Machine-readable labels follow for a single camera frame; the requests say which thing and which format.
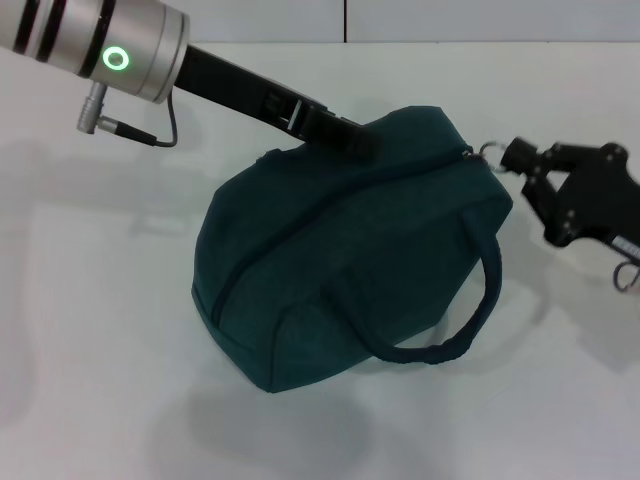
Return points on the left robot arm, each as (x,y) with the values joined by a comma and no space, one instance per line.
(90,40)

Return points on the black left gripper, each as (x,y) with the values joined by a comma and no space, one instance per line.
(235,87)

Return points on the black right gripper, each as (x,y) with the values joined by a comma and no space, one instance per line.
(595,195)

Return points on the dark teal insulated lunch bag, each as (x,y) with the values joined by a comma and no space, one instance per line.
(350,260)

